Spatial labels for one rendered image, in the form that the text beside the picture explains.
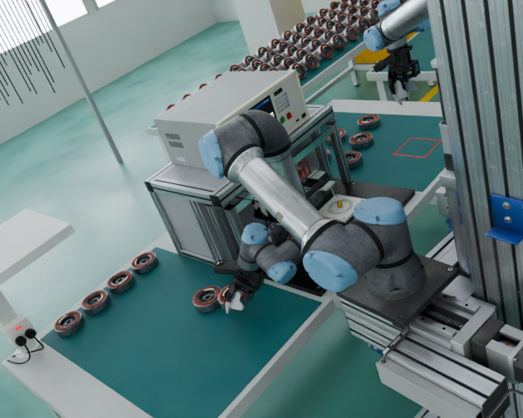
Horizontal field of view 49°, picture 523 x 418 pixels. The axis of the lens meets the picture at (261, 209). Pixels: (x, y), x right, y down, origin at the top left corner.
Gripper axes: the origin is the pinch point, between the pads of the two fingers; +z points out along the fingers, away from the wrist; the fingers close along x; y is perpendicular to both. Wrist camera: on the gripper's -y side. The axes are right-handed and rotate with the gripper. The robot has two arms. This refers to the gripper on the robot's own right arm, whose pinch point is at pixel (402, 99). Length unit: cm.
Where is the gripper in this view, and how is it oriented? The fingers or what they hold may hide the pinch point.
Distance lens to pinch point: 218.4
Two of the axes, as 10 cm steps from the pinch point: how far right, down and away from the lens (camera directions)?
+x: 7.3, -5.3, 4.4
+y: 6.1, 2.2, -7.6
